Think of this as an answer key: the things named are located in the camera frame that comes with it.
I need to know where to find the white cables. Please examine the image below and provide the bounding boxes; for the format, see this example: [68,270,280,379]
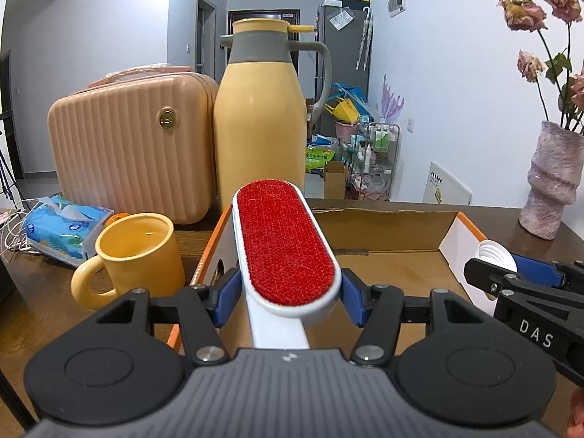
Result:
[0,197,38,263]

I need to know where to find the pink textured vase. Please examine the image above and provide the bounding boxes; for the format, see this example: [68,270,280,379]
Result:
[519,121,583,240]

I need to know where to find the orange tangerine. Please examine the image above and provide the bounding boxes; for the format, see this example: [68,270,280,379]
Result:
[105,212,129,226]

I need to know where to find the small cardboard box floor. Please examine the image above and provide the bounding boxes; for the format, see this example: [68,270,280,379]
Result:
[324,161,346,200]

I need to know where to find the red cardboard pumpkin box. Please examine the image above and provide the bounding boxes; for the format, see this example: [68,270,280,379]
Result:
[191,203,497,357]

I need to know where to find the person's hand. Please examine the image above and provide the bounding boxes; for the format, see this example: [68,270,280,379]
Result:
[565,388,584,438]

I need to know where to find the blue tissue pack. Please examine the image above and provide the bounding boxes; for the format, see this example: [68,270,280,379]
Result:
[23,194,114,267]

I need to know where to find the pink ribbed small suitcase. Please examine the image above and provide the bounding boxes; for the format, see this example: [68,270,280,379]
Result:
[47,64,219,224]

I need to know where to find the white board against wall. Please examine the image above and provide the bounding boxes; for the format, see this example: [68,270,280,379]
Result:
[423,162,472,206]

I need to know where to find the red white lint brush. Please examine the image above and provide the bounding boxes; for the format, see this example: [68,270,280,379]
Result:
[232,179,341,350]

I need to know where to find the yellow thermos jug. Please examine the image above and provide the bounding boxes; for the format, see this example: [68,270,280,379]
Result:
[214,25,333,211]

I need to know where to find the yellow watering can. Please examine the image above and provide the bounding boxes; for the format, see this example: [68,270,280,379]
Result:
[325,97,359,124]

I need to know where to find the dried pink roses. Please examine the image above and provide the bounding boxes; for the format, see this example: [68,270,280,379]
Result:
[496,0,584,136]

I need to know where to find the yellow ceramic mug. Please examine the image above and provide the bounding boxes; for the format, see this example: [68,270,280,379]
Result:
[70,212,186,311]

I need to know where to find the grey refrigerator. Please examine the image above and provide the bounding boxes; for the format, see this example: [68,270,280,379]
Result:
[314,5,369,135]

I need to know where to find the wire storage cart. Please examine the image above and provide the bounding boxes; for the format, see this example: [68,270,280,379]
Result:
[345,122,401,201]

